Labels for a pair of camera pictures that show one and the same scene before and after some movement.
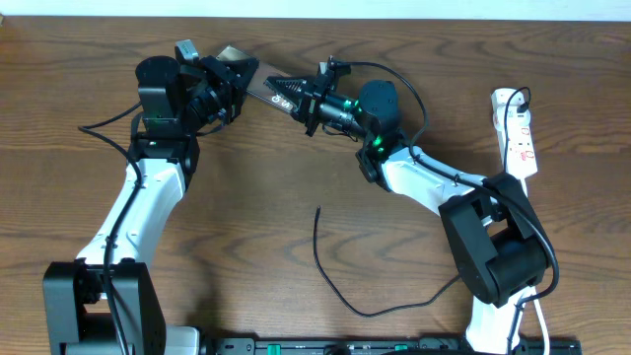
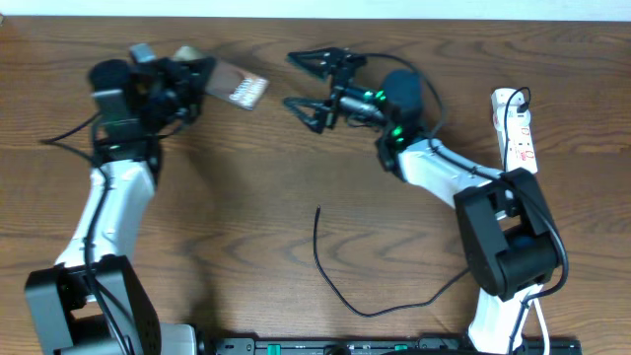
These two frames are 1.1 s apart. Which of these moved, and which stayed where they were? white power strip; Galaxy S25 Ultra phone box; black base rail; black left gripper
Moved: Galaxy S25 Ultra phone box; black left gripper
Stayed: black base rail; white power strip
